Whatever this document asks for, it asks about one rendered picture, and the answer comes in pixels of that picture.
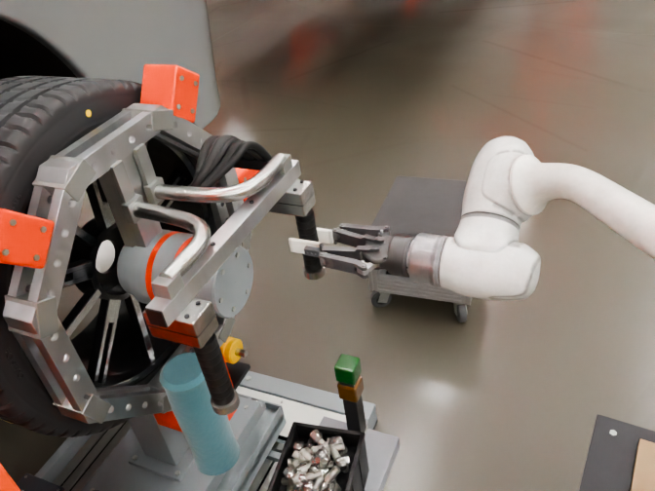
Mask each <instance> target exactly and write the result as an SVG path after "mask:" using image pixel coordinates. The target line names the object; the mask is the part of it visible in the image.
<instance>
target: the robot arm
mask: <svg viewBox="0 0 655 491"><path fill-rule="evenodd" d="M553 199H567V200H569V201H572V202H573V203H575V204H577V205H578V206H580V207H581V208H583V209H584V210H586V211H587V212H588V213H590V214H591V215H593V216H594V217H595V218H597V219H598V220H599V221H601V222H602V223H603V224H605V225H606V226H608V227H609V228H610V229H612V230H613V231H614V232H616V233H617V234H619V235H620V236H621V237H623V238H624V239H625V240H627V241H628V242H629V243H631V244H632V245H634V246H635V247H637V248H638V249H640V250H641V251H643V252H644V253H646V254H647V255H649V256H650V257H652V258H654V259H655V205H653V204H651V203H649V202H648V201H646V200H644V199H643V198H642V197H640V196H638V195H636V194H634V193H633V192H631V191H629V190H627V189H625V188H624V187H622V186H620V185H618V184H616V183H615V182H613V181H611V180H609V179H607V178H606V177H604V176H602V175H600V174H598V173H596V172H594V171H592V170H588V169H586V168H583V167H580V166H576V165H570V164H561V163H540V161H539V160H538V159H537V158H535V157H534V155H533V153H532V151H531V149H530V148H529V146H528V145H527V144H526V143H525V142H524V141H522V140H520V139H518V138H516V137H513V136H500V137H497V138H494V139H492V140H490V141H489V142H488V143H487V144H486V145H485V146H484V147H483V148H482V150H481V151H480V152H479V154H478V156H477V157H476V159H475V161H474V163H473V165H472V168H471V170H470V174H469V177H468V180H467V184H466V187H465V192H464V196H463V202H462V213H461V219H460V223H459V226H458V228H457V230H456V232H455V234H454V237H448V236H440V235H433V234H426V233H419V234H418V235H417V236H416V237H414V236H411V235H405V234H396V235H394V236H393V237H392V236H391V234H390V226H388V225H386V226H368V225H359V224H349V223H340V224H339V227H338V228H333V229H328V228H317V232H318V238H319V241H318V242H314V241H307V240H301V239H295V238H289V247H290V251H291V252H297V253H304V254H305V255H308V256H314V257H319V258H320V263H321V266H322V267H326V268H330V269H334V270H338V271H343V272H347V273H351V274H356V275H358V276H360V277H361V278H363V279H366V278H368V273H369V272H370V271H371V270H373V269H374V270H380V269H385V270H386V271H388V272H389V273H390V274H391V275H395V276H401V277H409V278H410V280H411V281H412V282H414V283H422V284H427V285H433V286H435V287H443V288H446V289H449V290H452V291H453V292H455V293H457V294H461V295H464V296H469V297H473V298H479V299H487V300H499V301H518V300H523V299H525V298H527V297H528V296H530V295H531V294H532V293H533V291H534V290H535V288H536V285H537V284H538V280H539V275H540V266H541V257H540V255H539V254H538V253H537V252H536V251H535V250H534V249H532V248H531V247H530V246H528V245H526V244H522V243H519V234H520V226H521V223H522V222H526V221H527V220H528V219H529V218H530V217H531V216H533V215H534V214H538V213H540V212H541V211H542V210H543V209H544V208H545V206H546V204H547V202H549V201H550V200H553ZM346 229H347V230H348V231H346ZM333 240H334V243H335V244H337V243H342V244H345V245H348V246H354V247H344V246H324V243H326V244H333Z"/></svg>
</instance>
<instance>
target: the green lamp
mask: <svg viewBox="0 0 655 491"><path fill-rule="evenodd" d="M361 372H362V368H361V360H360V358H358V357H354V356H349V355H345V354H341V355H340V357H339V358H338V360H337V362H336V364H335V366H334V374H335V379H336V381H338V382H342V383H346V384H350V385H355V384H356V382H357V380H358V378H359V376H360V374H361Z"/></svg>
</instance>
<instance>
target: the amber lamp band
mask: <svg viewBox="0 0 655 491"><path fill-rule="evenodd" d="M337 390H338V396H339V398H341V399H345V400H349V401H353V402H358V401H359V399H360V396H361V394H362V392H363V390H364V381H363V376H362V375H360V376H359V379H358V381H357V383H356V385H355V387H354V388H352V387H348V386H344V385H340V383H339V382H338V384H337Z"/></svg>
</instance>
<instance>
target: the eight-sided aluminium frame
mask: <svg viewBox="0 0 655 491"><path fill-rule="evenodd" d="M210 136H212V134H210V133H208V132H206V131H204V130H203V129H201V128H199V127H197V126H196V125H194V124H192V123H191V122H189V121H187V120H185V119H183V118H180V117H176V116H174V115H173V110H172V109H168V108H166V107H165V106H163V105H159V104H144V103H134V104H132V105H131V106H129V107H128V108H123V109H122V111H121V112H120V113H118V114H117V115H115V116H114V117H112V118H111V119H109V120H108V121H106V122H105V123H103V124H102V125H100V126H99V127H97V128H96V129H94V130H93V131H91V132H89V133H88V134H86V135H85V136H83V137H82V138H80V139H79V140H77V141H75V142H74V143H72V144H71V145H69V146H68V147H66V148H65V149H63V150H62V151H60V152H59V153H57V154H56V155H51V157H50V158H49V160H48V161H46V162H45V163H43V164H42V165H40V166H39V169H38V172H37V176H36V178H35V180H34V181H33V183H32V185H33V186H34V188H33V192H32V196H31V200H30V204H29V208H28V213H27V214H28V215H32V216H36V217H40V218H44V219H48V220H52V221H53V222H54V229H53V233H52V236H51V240H50V244H49V249H48V253H47V257H46V261H45V265H44V268H43V269H36V268H29V267H22V266H17V265H15V268H14V272H13V275H12V279H11V283H10V287H9V291H8V294H7V295H5V308H4V312H3V318H4V319H5V321H6V323H7V324H8V329H9V331H12V332H13V333H14V335H15V337H16V338H17V340H18V342H19V344H20V346H21V347H22V349H23V351H24V352H25V354H26V356H27V357H28V359H29V361H30V362H31V364H32V366H33V367H34V369H35V371H36V372H37V374H38V376H39V377H40V379H41V381H42V383H43V384H44V386H45V388H46V389H47V391H48V393H49V394H50V396H51V398H52V399H53V401H54V403H53V405H55V406H56V407H57V408H58V410H59V412H60V413H61V415H64V416H67V417H70V418H73V419H75V420H78V421H81V422H84V423H87V424H92V423H100V424H102V423H103V422H105V421H112V420H118V419H125V418H131V417H137V416H143V415H150V414H156V413H163V414H165V413H167V412H169V411H173V410H172V408H171V405H170V402H169V400H168V397H167V394H166V391H165V388H164V387H163V386H162V384H161V383H160V373H161V370H162V369H163V367H164V366H165V364H166V363H167V362H168V361H170V360H171V359H172V358H174V357H176V356H178V355H181V354H184V353H195V350H194V348H193V347H191V346H187V345H183V344H180V345H179V346H178V348H177V349H176V350H175V351H174V353H173V354H172V355H171V356H170V358H169V359H168V360H167V361H166V363H165V364H164V365H163V366H162V367H161V369H160V370H159V371H158V372H157V373H156V375H155V376H154V377H153V378H152V380H151V381H150V382H149V383H148V384H146V385H136V386H125V387H112V388H100V389H96V387H95V386H94V384H93V382H92V380H91V378H90V376H89V374H88V372H87V370H86V368H85V366H84V365H83V363H82V362H81V360H80V358H79V356H78V354H77V352H76V350H75V348H74V347H73V345H72V343H71V341H70V339H69V337H68V335H67V333H66V331H65V329H64V328H63V326H62V324H61V322H60V320H59V318H58V303H59V299H60V295H61V291H62V287H63V283H64V278H65V274H66V270H67V266H68V261H69V257H70V253H71V249H72V246H73V241H74V237H75V233H76V229H77V224H78V220H79V216H80V212H81V208H82V204H83V200H84V196H85V192H86V189H87V188H88V186H89V185H90V184H91V183H93V182H94V181H95V180H97V179H98V178H99V177H101V176H102V175H103V174H105V173H106V172H107V171H109V170H110V167H111V166H113V165H114V164H115V163H117V162H118V161H119V160H121V161H122V160H124V159H125V158H126V157H128V156H129V155H130V154H132V153H133V152H134V149H135V148H137V147H138V146H139V145H140V144H141V143H145V142H147V141H148V140H149V139H151V138H152V137H155V138H157V139H159V140H161V141H163V142H165V143H167V144H169V145H170V146H172V147H174V148H176V149H178V150H180V151H182V152H184V153H186V154H188V155H190V156H192V157H194V158H196V159H197V161H198V157H199V153H200V150H201V147H202V145H203V143H204V142H205V140H206V139H207V138H208V137H210ZM237 184H239V180H238V176H237V172H236V168H232V169H231V170H230V171H229V172H227V173H226V174H225V175H224V176H223V177H222V178H221V179H220V180H218V181H217V182H216V183H215V185H214V186H213V187H227V186H233V185H237ZM243 203H244V200H240V201H236V202H230V203H211V208H212V214H213V218H214V221H215V225H216V228H217V230H218V229H219V228H220V227H221V226H222V225H223V224H224V223H225V222H226V221H227V220H228V219H229V217H230V216H231V215H232V214H233V213H234V212H235V211H236V210H237V209H238V208H239V207H240V206H241V205H242V204H243ZM234 317H235V316H234ZM234 317H232V318H229V319H225V318H220V317H216V318H217V321H218V324H219V327H218V329H217V330H216V331H215V333H214V334H215V335H216V338H217V342H218V344H219V347H221V346H222V344H223V343H226V341H227V339H228V336H229V335H230V334H231V331H232V327H233V325H234V322H235V320H234Z"/></svg>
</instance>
